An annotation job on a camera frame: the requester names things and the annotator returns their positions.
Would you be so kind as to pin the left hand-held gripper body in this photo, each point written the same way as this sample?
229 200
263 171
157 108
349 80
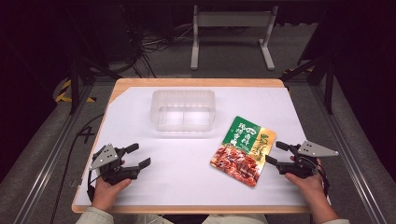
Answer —
107 157

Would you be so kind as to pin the person's light trousers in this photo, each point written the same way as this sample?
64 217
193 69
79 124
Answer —
230 219

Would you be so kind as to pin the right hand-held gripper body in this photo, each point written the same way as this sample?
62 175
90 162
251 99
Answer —
311 150

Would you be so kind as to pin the clear plastic container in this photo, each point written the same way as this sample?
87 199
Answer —
183 109

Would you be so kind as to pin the green and red food packet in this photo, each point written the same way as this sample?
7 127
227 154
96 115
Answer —
243 152

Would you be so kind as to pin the person's right hand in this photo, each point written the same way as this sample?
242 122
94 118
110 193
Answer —
309 188

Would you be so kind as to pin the person's left hand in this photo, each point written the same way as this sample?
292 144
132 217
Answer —
106 193

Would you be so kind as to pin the white table mat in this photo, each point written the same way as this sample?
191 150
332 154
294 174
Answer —
180 174

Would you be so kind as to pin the aluminium rail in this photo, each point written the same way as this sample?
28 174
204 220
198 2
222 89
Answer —
351 161
46 174

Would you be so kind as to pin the black tripod stand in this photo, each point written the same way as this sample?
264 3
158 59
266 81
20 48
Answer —
328 84
74 81

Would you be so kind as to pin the grey metal stand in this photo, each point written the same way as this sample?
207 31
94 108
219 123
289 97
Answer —
233 19

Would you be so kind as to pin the yellow and black striped tape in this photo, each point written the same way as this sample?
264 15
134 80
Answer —
63 91

